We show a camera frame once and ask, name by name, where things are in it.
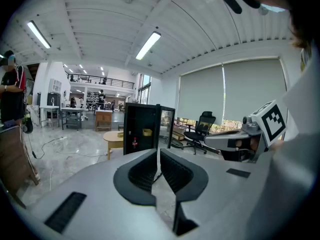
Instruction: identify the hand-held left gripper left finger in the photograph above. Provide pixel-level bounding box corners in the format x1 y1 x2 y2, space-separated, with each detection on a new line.
113 148 158 207

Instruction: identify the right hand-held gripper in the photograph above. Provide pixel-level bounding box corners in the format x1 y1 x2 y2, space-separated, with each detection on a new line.
203 99 287 164

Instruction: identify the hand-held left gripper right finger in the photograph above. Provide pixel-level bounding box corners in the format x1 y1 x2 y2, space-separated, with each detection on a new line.
159 148 210 202

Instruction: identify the black cabinet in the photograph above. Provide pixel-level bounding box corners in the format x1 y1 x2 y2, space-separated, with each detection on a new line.
123 102 176 156

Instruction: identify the person's right forearm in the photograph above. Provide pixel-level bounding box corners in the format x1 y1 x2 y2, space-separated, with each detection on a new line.
270 138 285 152

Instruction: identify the grey roller blind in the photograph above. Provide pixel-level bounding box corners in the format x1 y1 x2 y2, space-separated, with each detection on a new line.
223 58 287 124
179 65 225 125

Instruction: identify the light wooden table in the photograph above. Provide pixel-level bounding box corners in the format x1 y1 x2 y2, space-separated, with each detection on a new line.
103 130 125 161

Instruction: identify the black office chair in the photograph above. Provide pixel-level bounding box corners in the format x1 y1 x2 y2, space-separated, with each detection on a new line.
183 110 217 155

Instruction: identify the small wooden crate table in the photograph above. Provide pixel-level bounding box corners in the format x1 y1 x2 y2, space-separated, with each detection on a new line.
95 110 113 132

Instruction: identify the black mezzanine railing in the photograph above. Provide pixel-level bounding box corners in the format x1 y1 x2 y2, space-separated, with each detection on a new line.
67 73 136 89

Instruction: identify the black green hanging device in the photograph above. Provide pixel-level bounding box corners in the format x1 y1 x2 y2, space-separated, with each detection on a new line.
22 110 34 135

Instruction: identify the ceiling light bar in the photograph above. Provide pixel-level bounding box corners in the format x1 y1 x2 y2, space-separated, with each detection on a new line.
26 20 52 49
135 31 162 61

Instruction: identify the dark wooden cabinet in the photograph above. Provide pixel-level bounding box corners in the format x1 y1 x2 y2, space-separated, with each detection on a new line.
0 123 40 209

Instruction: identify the white floor cable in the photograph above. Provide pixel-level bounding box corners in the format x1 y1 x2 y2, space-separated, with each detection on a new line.
48 163 55 193
41 136 109 158

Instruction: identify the metal frame table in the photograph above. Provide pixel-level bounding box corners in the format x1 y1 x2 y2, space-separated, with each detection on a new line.
39 105 60 129
61 107 85 131

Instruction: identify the black cable with adapter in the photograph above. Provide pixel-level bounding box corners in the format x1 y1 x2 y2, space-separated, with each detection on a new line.
26 133 46 160

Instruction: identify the white wall cabinet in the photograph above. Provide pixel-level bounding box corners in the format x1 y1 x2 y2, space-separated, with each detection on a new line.
48 78 63 93

